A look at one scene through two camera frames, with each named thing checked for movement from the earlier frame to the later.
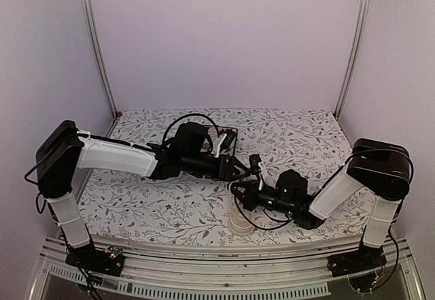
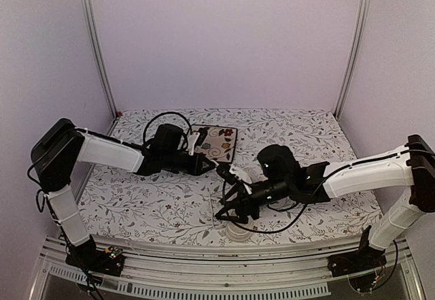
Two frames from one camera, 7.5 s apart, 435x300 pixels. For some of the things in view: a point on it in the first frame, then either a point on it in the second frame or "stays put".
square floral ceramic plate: [212, 141] stays put
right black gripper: [248, 198] → [237, 203]
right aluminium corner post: [355, 43] stays put
